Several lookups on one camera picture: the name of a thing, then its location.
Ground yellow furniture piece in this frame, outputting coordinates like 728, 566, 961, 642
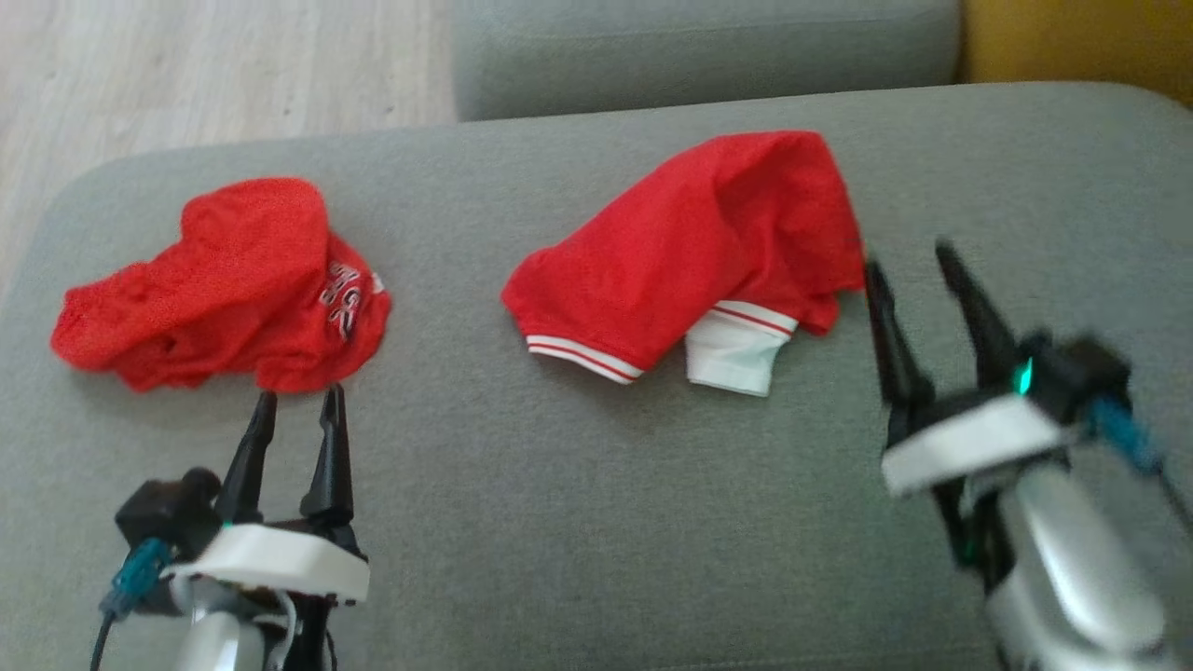
960, 0, 1193, 108

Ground grey sofa back cushion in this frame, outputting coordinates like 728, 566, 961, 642
452, 0, 964, 122

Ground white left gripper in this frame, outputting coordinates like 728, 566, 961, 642
168, 385, 371, 607

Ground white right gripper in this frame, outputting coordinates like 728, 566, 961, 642
864, 240, 1082, 498

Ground red basketball jersey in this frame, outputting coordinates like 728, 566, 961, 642
501, 130, 868, 398

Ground red basketball shorts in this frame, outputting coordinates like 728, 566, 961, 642
50, 177, 392, 394

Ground grey sofa seat cushion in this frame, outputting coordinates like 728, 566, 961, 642
0, 82, 1193, 671

